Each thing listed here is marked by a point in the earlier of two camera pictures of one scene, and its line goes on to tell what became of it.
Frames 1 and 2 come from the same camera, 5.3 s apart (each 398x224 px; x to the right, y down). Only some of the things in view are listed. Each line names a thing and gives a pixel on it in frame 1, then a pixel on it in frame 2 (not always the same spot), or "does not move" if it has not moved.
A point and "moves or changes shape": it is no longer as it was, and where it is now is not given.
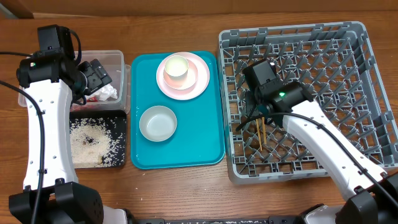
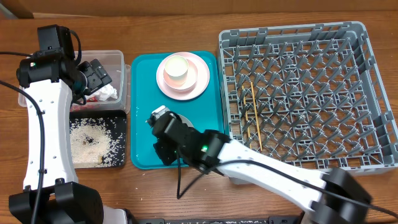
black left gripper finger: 100,72 does not move
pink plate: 195,91 does not move
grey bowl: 158,124 moves or changes shape
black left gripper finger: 93,81 does not move
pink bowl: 185,81 does not move
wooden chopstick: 260,142 does not move
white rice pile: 92,143 does not move
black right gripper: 252,98 → 169,153
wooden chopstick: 264,132 → 247,119
